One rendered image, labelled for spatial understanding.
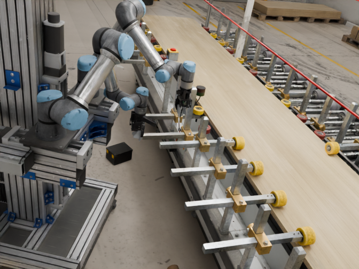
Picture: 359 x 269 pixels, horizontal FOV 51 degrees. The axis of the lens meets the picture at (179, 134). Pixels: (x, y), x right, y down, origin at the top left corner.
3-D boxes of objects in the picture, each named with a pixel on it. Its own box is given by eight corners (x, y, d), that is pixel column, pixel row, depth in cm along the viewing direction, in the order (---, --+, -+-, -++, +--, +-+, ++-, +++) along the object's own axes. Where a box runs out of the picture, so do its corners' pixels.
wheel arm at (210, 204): (186, 211, 172) (187, 205, 170) (184, 206, 174) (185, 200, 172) (280, 202, 187) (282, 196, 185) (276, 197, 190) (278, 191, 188)
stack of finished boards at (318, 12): (340, 18, 1003) (342, 12, 994) (266, 15, 908) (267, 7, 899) (321, 10, 1061) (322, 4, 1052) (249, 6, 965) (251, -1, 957)
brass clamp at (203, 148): (200, 152, 216) (201, 145, 214) (192, 139, 227) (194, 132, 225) (209, 151, 218) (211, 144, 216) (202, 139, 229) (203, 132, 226)
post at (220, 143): (203, 208, 217) (220, 140, 192) (201, 204, 220) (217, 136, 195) (209, 207, 218) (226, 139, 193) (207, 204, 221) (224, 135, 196)
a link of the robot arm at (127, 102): (113, 106, 214) (126, 101, 222) (128, 113, 209) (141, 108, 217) (114, 94, 210) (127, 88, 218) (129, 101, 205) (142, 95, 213)
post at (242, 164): (220, 236, 195) (242, 162, 170) (218, 231, 198) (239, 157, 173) (227, 235, 196) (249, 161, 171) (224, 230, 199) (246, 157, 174)
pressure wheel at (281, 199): (278, 192, 183) (268, 189, 191) (278, 208, 183) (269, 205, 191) (288, 191, 185) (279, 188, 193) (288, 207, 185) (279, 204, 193)
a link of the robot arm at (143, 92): (132, 88, 216) (141, 84, 222) (130, 105, 221) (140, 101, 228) (142, 93, 212) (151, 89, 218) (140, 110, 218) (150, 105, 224)
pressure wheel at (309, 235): (293, 229, 172) (298, 247, 169) (302, 225, 165) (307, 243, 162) (303, 228, 174) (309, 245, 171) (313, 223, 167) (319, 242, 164)
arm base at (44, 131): (29, 137, 184) (28, 120, 179) (43, 123, 197) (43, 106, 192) (59, 143, 183) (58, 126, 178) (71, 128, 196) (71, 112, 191)
